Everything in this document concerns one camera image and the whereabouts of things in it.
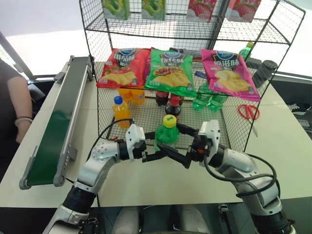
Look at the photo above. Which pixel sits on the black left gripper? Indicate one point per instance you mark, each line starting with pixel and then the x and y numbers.
pixel 140 150

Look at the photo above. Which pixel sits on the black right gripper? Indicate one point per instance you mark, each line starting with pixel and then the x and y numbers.
pixel 198 152

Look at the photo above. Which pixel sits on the green soda bottle yellow cap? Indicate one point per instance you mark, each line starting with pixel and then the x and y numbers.
pixel 168 135

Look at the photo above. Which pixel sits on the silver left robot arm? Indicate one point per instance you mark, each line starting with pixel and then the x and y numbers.
pixel 97 156

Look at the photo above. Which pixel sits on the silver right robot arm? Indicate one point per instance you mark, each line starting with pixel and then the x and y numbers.
pixel 240 163

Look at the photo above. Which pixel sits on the person's bare forearm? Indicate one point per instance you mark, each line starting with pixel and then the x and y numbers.
pixel 20 97

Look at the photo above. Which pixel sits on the green conveyor belt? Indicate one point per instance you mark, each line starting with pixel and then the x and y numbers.
pixel 56 122

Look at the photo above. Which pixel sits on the person's hand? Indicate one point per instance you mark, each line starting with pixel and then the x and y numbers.
pixel 23 132

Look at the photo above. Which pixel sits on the cola bottle red cap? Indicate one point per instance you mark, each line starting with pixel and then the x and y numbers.
pixel 173 109

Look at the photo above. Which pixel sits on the orange juice bottle blue cap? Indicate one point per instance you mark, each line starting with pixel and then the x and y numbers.
pixel 121 114

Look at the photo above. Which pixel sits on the clear green soda bottle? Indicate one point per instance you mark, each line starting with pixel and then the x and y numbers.
pixel 201 97
pixel 218 102

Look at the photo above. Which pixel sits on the small blue packet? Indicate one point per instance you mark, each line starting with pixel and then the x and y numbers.
pixel 200 74

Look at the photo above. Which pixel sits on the green chips bag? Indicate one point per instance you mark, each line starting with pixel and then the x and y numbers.
pixel 168 73

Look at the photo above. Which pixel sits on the purple snack bag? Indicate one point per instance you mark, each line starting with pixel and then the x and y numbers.
pixel 147 69

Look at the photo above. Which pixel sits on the light grey rounded shape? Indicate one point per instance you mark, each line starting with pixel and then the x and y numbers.
pixel 193 220
pixel 126 220

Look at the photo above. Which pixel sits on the metal table clamp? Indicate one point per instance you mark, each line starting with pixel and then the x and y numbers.
pixel 224 212
pixel 89 225

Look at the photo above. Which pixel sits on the red chips bag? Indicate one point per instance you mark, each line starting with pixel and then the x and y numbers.
pixel 122 68

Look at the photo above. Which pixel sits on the pink chips bag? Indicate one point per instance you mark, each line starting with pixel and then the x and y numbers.
pixel 226 73

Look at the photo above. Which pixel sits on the green bottle with label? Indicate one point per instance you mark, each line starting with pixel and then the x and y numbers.
pixel 245 52

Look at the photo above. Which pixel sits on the black round jar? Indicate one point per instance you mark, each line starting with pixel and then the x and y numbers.
pixel 267 70

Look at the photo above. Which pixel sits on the black sneaker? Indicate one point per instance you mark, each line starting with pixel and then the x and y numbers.
pixel 299 108

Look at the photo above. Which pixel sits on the red strawberry drink carton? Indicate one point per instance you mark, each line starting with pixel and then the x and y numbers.
pixel 201 9
pixel 242 9

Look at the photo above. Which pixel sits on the green drink carton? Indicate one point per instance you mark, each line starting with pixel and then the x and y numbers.
pixel 115 8
pixel 153 8

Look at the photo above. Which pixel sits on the person in dark shirt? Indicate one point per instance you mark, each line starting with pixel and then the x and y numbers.
pixel 7 109

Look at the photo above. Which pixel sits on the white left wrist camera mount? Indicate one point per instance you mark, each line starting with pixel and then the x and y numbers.
pixel 134 134

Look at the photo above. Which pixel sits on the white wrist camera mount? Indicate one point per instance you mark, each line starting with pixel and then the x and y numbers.
pixel 134 134
pixel 210 131

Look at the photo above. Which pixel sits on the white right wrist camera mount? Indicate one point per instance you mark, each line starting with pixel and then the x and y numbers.
pixel 210 131

